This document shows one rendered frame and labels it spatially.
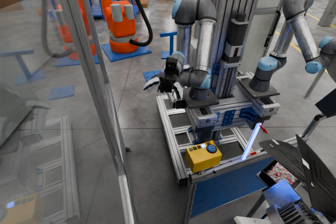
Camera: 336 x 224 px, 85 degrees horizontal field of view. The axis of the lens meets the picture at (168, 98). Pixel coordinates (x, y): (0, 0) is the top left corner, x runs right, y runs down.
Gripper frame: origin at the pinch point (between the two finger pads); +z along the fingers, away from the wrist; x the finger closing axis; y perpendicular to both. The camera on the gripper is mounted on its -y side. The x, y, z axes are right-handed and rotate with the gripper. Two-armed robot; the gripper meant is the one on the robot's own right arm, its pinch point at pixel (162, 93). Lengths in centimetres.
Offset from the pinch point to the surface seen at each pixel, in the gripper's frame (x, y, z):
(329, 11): -356, 55, -616
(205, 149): -25.7, 35.3, -6.6
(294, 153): -62, 20, -6
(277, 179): -72, 51, -12
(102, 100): 17.7, -0.5, 12.0
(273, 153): -52, 20, -3
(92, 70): 19.6, -12.2, 12.1
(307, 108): -192, 121, -195
